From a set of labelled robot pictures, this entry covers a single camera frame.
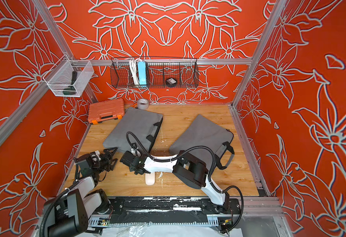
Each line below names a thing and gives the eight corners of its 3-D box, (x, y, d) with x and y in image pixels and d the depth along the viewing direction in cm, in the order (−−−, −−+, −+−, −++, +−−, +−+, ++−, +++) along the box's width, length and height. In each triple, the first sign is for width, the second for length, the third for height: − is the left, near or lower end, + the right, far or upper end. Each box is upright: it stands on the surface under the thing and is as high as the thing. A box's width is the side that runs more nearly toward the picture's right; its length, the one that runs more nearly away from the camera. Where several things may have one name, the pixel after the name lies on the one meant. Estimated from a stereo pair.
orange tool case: (89, 125, 108) (85, 121, 104) (92, 106, 121) (89, 102, 117) (124, 119, 112) (123, 115, 108) (124, 101, 125) (122, 97, 121)
